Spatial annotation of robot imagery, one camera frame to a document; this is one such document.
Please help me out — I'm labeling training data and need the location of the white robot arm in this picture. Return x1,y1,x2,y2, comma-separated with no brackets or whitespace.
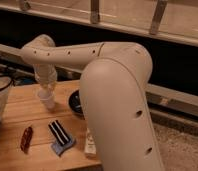
20,35,165,171

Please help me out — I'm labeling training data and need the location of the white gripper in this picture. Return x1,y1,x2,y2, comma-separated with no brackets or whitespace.
34,66,57,99

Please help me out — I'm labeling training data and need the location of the white plastic bottle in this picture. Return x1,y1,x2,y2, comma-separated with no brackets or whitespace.
84,130,96,158

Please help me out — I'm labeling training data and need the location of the red brown pocket tool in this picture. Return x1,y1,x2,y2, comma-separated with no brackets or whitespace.
20,126,33,153

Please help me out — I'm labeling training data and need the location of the black white striped sock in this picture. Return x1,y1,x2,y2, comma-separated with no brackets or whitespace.
49,120,70,146

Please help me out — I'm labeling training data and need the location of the black cable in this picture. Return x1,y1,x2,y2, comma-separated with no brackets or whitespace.
0,73,16,94

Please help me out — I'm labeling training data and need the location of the blue folded cloth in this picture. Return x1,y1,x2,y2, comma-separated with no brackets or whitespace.
51,136,75,156

